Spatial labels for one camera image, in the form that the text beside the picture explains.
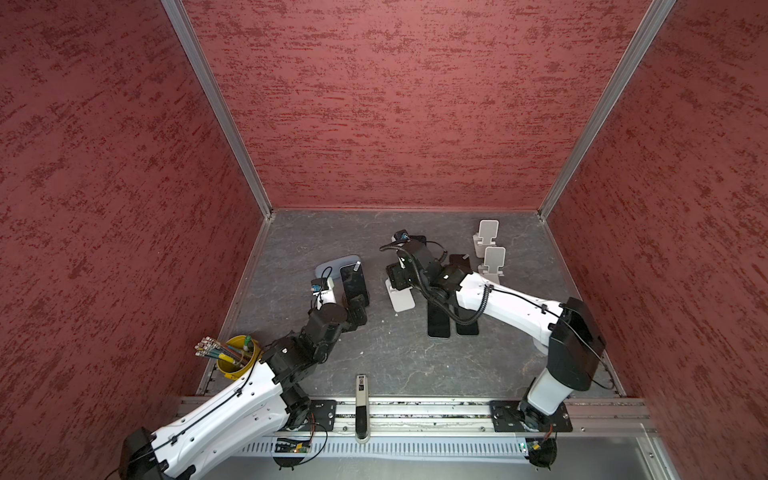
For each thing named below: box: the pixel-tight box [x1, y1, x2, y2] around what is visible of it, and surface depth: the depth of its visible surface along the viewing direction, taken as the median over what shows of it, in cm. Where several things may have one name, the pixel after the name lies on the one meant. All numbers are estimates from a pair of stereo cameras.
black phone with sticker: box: [449, 254, 473, 274], surface depth 108 cm
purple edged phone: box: [340, 262, 370, 307], surface depth 91 cm
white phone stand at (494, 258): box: [478, 246, 506, 284], surface depth 98 cm
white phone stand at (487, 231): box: [473, 220, 499, 258], surface depth 106 cm
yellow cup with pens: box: [194, 335, 261, 380], surface depth 73 cm
